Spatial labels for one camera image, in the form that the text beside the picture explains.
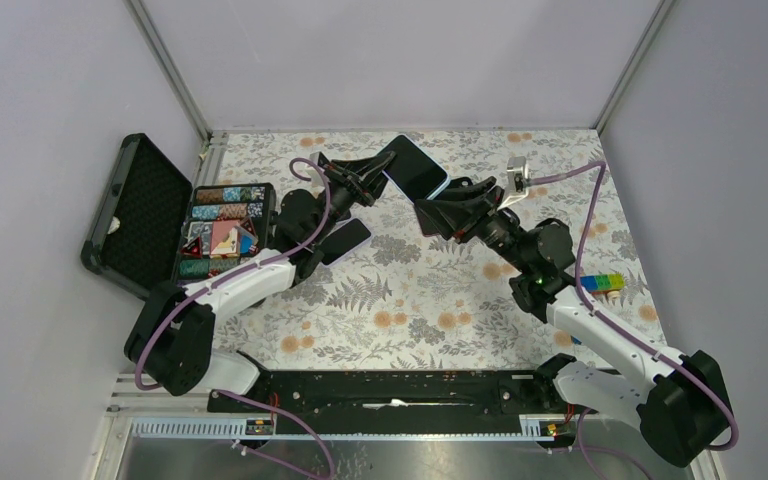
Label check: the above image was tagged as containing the phone in lilac case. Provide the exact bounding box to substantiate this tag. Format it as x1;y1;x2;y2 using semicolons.
320;218;372;266

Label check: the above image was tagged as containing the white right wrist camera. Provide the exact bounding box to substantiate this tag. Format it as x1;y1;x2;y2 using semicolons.
505;156;531;202

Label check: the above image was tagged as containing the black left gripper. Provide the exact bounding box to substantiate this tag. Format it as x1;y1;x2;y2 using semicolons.
311;153;401;245

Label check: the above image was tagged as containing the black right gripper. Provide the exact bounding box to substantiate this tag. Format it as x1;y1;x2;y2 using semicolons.
416;176;533;273

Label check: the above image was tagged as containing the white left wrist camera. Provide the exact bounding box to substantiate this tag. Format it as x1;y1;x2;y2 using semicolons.
309;151;333;176

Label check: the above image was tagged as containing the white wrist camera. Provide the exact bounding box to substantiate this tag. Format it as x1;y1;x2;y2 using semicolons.
309;151;333;176
505;156;531;202

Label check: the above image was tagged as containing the multicolour toy block car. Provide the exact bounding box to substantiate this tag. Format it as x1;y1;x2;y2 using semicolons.
581;273;626;304

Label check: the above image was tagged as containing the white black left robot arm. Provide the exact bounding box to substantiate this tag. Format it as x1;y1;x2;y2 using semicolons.
124;152;396;411

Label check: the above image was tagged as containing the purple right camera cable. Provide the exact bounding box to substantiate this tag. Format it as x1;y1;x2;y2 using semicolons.
529;160;742;480

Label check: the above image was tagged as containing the floral table mat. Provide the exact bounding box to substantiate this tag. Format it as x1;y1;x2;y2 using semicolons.
209;130;665;370

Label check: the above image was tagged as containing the black phone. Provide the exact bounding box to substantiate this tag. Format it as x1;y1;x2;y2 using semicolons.
418;218;439;237

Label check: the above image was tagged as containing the black poker chip case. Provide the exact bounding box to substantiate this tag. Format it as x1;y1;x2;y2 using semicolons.
80;133;276;299

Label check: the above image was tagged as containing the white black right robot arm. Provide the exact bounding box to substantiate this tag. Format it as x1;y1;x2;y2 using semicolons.
414;178;734;467

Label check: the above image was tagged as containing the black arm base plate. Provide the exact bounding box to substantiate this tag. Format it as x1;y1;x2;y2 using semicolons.
207;370;583;439

